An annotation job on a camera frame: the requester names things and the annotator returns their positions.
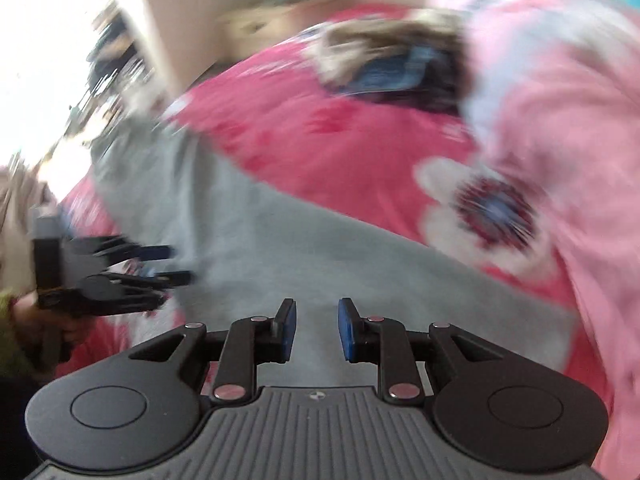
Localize pink grey floral quilt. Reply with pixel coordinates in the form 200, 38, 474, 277
424, 0, 640, 480

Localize red floral fleece blanket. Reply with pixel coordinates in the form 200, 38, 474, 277
59, 4, 602, 397

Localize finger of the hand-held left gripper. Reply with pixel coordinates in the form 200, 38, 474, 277
107, 244, 177, 264
111, 269, 197, 292

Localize wheelchair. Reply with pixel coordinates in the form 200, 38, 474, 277
84, 1, 162, 112

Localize grey sweatpants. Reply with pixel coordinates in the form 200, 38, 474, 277
89, 114, 577, 392

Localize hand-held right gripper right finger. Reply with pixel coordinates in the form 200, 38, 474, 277
337, 297, 504, 406

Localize cream nightstand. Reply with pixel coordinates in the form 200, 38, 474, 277
216, 0, 322, 59

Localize dark plaid shirt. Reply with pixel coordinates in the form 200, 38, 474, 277
414, 49, 467, 117

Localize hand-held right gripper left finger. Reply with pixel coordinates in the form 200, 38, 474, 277
130, 297, 299, 406

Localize blue jeans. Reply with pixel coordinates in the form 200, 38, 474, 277
349, 44, 452, 97

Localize person's left hand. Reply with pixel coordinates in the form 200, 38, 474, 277
12, 294, 96, 347

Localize beige pants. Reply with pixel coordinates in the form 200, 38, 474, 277
304, 9, 467, 87

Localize person's left forearm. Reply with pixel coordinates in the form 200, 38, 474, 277
0, 162, 57, 377

